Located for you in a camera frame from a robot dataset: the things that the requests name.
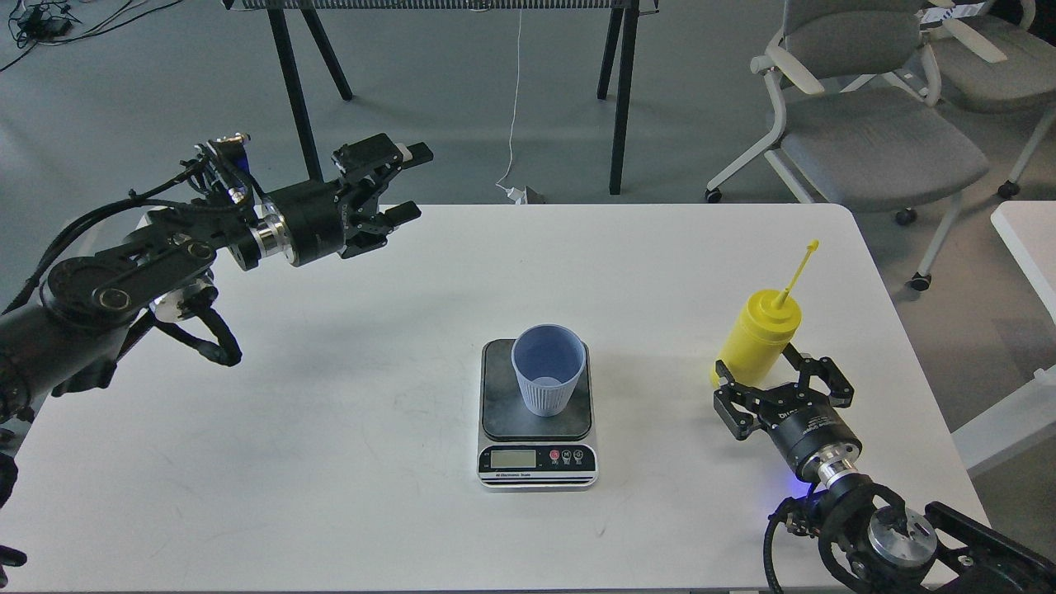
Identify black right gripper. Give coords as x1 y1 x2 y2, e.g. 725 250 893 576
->
713 344 861 483

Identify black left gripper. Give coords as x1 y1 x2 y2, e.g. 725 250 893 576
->
240 133 434 271

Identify yellow squeeze bottle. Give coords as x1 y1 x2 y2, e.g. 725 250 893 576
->
717 239 821 386

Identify blue plastic cup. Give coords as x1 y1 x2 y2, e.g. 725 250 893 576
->
511 324 588 417

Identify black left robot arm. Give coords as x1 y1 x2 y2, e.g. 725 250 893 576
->
1 133 433 422

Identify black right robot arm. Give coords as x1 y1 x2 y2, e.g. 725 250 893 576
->
714 346 1055 593

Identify digital kitchen scale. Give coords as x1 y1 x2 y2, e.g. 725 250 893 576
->
476 338 599 491

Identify grey office chair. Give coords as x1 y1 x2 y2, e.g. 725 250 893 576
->
919 1 1055 200
705 1 989 292

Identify black-legged background table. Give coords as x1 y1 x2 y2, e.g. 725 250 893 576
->
221 0 661 197

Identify white side table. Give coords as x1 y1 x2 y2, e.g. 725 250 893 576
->
951 200 1056 478

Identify white hanging cable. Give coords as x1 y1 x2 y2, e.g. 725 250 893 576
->
495 7 529 204

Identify black cables on floor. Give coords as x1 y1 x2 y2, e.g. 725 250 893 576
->
0 0 184 73

